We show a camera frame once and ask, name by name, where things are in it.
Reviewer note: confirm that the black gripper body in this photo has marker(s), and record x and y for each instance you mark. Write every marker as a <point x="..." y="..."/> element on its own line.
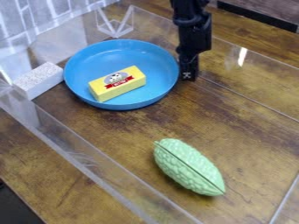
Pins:
<point x="194" y="23"/>

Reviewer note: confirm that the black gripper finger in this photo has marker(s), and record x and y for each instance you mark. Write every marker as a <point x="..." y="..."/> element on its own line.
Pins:
<point x="189" y="65"/>

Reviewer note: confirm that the blue round tray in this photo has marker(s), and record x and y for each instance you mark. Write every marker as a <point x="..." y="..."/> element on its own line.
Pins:
<point x="113" y="55"/>

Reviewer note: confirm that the dark baseboard strip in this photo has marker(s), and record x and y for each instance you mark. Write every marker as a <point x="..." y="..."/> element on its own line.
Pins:
<point x="280" y="13"/>

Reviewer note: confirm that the yellow butter block toy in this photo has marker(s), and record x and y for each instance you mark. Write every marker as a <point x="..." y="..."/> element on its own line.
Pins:
<point x="117" y="83"/>

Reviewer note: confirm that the green bitter gourd toy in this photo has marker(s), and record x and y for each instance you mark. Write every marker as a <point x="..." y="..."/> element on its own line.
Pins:
<point x="185" y="165"/>

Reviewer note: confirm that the white speckled foam block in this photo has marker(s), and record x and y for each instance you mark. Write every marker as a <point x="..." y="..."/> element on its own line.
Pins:
<point x="38" y="81"/>

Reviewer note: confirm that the clear acrylic enclosure wall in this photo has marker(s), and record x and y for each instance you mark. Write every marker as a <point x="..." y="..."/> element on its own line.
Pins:
<point x="79" y="162"/>

